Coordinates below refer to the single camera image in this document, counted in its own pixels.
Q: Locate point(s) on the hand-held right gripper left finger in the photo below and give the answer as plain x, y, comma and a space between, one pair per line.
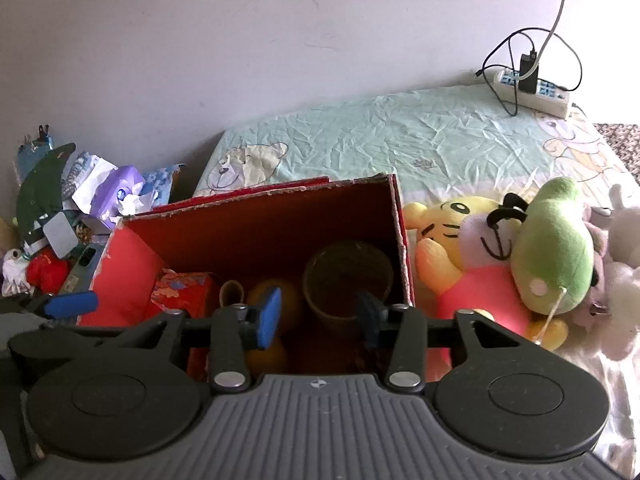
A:
270, 317

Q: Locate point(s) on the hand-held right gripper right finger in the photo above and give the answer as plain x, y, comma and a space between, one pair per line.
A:
367, 317

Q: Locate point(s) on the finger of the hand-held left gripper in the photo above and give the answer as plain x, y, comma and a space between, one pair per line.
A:
72, 304

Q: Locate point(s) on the brown gourd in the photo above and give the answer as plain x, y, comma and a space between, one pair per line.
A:
270, 360

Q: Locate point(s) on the printed tape roll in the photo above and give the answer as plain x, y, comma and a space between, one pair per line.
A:
325, 310

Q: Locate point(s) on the beige belt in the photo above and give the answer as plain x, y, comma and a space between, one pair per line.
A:
231, 292

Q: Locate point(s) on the large red cardboard box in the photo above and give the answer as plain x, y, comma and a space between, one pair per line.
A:
260, 230

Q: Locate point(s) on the red gold-print gift box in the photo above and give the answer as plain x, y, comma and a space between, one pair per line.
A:
182, 292

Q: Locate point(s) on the red plush toy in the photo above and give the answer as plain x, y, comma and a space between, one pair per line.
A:
47, 272

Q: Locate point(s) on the green flat box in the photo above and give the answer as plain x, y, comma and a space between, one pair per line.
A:
82, 260

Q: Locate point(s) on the small white toy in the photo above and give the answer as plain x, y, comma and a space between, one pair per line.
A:
15, 272

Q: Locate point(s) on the white adapter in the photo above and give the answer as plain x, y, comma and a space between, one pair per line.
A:
60, 235

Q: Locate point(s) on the yellow tiger plush toy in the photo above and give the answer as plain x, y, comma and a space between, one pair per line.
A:
475, 285

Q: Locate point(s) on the dark green cloth item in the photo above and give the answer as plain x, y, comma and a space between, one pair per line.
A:
40, 190

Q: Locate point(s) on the purple tissue pack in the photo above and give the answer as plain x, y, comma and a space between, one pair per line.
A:
117, 187

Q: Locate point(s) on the crumpled white paper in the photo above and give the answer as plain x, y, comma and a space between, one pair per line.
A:
85, 172

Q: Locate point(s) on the blue white printed bag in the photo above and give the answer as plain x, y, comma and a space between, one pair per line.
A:
162, 182

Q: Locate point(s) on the light blue paper bag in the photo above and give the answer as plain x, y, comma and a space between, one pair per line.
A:
30, 157

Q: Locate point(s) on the black binder clip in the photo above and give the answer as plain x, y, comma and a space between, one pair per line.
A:
43, 135

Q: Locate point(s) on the green plush toy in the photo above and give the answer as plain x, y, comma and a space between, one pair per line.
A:
550, 250

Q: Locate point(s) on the pale pink plush toy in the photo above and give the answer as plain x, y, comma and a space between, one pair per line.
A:
597, 260

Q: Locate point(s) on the white plush toy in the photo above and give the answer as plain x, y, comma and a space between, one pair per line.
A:
622, 285

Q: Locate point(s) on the white power strip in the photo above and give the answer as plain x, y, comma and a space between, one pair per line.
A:
550, 97

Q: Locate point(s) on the black charger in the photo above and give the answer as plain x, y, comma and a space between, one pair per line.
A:
529, 72

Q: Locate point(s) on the brown patterned blanket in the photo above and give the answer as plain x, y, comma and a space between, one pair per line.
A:
622, 142

